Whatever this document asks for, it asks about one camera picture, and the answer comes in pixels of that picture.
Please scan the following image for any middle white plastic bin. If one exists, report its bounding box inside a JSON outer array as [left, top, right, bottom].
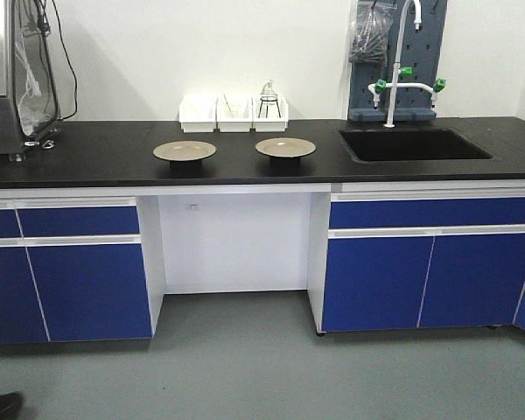
[[216, 94, 252, 133]]

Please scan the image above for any black shoe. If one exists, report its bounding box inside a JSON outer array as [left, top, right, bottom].
[[0, 392, 25, 420]]

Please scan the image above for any beige round plate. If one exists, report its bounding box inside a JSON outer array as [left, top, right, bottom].
[[153, 140, 217, 166], [255, 137, 317, 160]]

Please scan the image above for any glass beaker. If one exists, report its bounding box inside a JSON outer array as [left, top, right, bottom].
[[226, 104, 242, 119]]

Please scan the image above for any white plastic bin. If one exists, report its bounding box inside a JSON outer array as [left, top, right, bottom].
[[216, 94, 252, 133], [178, 94, 217, 133], [252, 96, 289, 132]]

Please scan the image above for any right white plastic bin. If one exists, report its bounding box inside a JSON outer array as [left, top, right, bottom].
[[252, 96, 289, 132]]

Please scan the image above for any stainless steel machine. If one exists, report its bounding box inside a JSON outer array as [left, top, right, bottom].
[[0, 1, 60, 162]]

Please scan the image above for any glass alcohol lamp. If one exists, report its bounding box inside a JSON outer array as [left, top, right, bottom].
[[260, 80, 278, 102]]

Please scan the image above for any black lab sink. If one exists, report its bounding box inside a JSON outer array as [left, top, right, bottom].
[[340, 129, 493, 163]]

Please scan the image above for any left white plastic bin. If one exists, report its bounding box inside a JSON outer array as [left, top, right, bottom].
[[178, 94, 217, 133]]

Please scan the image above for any white gooseneck lab faucet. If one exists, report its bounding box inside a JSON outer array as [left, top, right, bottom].
[[368, 1, 447, 128]]

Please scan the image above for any plastic bag with white cord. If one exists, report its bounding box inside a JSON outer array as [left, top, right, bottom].
[[13, 1, 58, 137]]

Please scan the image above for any plastic bag of pegs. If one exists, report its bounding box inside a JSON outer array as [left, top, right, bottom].
[[348, 1, 397, 66]]

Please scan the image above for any black wire tripod stand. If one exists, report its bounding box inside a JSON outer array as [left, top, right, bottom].
[[257, 97, 282, 119]]

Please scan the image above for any blue right cabinet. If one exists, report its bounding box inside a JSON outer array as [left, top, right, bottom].
[[307, 180, 525, 334]]

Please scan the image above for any blue cabinet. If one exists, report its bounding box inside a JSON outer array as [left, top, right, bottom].
[[0, 196, 166, 344], [307, 180, 525, 334]]

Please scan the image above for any blue left cabinet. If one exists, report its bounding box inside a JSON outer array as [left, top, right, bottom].
[[0, 196, 166, 344]]

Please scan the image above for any black power cable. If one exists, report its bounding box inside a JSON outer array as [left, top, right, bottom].
[[34, 0, 79, 122]]

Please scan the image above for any red glass stirring rod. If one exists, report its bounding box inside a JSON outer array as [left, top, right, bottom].
[[222, 93, 233, 117]]

